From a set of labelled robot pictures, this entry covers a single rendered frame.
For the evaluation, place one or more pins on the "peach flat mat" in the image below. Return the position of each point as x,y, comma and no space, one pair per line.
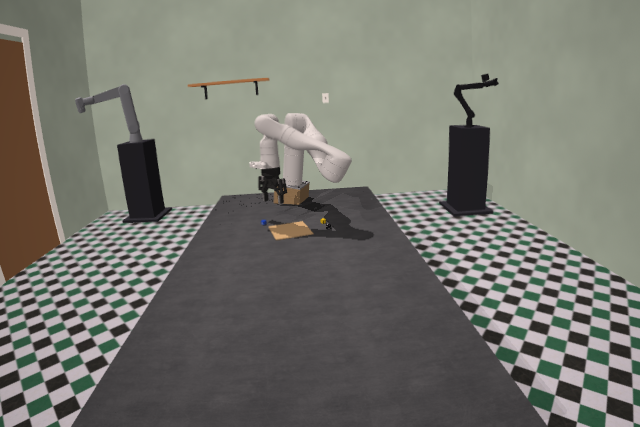
290,230

